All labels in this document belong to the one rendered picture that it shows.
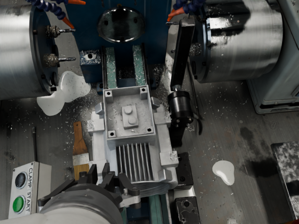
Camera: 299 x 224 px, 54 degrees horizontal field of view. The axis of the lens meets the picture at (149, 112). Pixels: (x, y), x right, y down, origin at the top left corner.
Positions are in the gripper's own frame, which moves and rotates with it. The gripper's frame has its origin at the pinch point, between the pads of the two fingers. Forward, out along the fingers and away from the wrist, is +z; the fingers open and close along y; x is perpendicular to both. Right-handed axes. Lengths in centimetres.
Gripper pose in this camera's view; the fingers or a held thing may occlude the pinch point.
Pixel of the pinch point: (99, 176)
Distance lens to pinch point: 52.6
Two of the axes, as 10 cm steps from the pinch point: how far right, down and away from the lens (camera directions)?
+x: 0.9, 9.9, 0.6
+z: -0.7, -0.5, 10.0
